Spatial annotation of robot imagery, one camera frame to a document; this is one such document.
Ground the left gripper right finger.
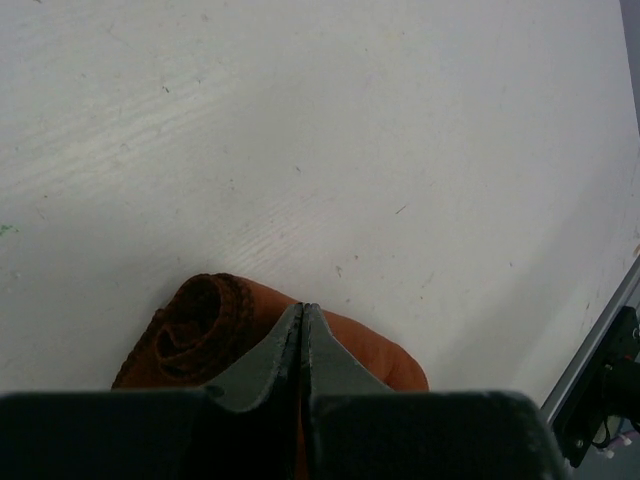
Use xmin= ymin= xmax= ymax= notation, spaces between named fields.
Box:
xmin=302 ymin=304 xmax=392 ymax=395

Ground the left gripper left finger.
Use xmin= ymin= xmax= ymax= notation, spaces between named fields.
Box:
xmin=206 ymin=304 xmax=303 ymax=412

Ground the brown towel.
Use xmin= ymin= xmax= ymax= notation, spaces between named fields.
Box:
xmin=110 ymin=272 xmax=431 ymax=480

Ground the aluminium mounting rail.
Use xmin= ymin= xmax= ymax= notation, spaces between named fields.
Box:
xmin=541 ymin=258 xmax=639 ymax=424

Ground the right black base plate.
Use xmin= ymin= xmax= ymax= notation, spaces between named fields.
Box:
xmin=553 ymin=306 xmax=639 ymax=468

